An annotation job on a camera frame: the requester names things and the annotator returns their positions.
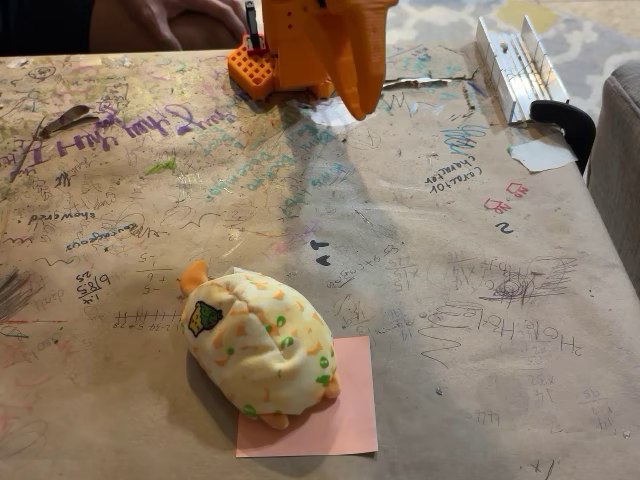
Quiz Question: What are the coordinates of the grey yellow patterned rug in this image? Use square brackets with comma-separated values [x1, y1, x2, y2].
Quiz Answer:
[384, 0, 640, 109]

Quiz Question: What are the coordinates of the black clamp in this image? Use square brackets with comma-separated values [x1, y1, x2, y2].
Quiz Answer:
[528, 99, 597, 176]

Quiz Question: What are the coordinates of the pink square sticky note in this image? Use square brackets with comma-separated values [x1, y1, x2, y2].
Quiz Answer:
[235, 334, 379, 459]

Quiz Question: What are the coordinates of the aluminium miter box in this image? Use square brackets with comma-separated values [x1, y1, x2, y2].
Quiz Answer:
[474, 14, 571, 126]

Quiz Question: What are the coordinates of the person's bare leg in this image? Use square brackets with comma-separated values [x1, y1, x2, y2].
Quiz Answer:
[89, 0, 242, 55]

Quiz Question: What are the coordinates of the person's hand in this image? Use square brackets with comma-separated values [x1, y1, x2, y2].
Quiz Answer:
[143, 0, 249, 52]

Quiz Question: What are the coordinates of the yellow patterned plush toy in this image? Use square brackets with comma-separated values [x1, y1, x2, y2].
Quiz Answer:
[178, 259, 343, 431]

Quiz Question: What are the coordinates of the orange robot arm with base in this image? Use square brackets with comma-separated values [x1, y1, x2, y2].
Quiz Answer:
[227, 0, 337, 102]

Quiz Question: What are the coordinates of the scribbled brown paper table cover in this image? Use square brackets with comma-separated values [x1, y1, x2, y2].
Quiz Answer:
[0, 42, 640, 480]

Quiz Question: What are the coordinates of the brown torn paper flap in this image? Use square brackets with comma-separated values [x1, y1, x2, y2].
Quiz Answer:
[38, 104, 102, 140]

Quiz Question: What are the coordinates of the dark clothing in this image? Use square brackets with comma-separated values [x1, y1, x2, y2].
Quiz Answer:
[0, 0, 97, 58]

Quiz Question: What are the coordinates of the white paper scrap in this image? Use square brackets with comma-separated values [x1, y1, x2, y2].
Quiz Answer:
[507, 138, 579, 174]

